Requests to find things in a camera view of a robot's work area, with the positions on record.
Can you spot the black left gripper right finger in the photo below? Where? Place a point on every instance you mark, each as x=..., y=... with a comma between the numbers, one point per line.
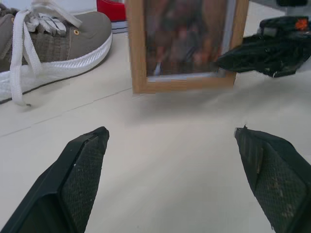
x=279, y=184

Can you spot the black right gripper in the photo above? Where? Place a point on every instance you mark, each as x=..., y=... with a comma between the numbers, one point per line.
x=283, y=25

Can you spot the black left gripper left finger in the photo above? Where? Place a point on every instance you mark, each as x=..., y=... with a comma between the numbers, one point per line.
x=73, y=184

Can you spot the wooden picture frame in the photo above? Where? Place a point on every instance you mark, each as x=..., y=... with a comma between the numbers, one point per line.
x=138, y=48

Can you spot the grey sneaker with white laces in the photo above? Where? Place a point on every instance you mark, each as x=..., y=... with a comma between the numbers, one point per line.
x=80, y=46

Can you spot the red sneaker with white sole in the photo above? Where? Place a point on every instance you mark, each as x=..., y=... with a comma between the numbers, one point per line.
x=110, y=9

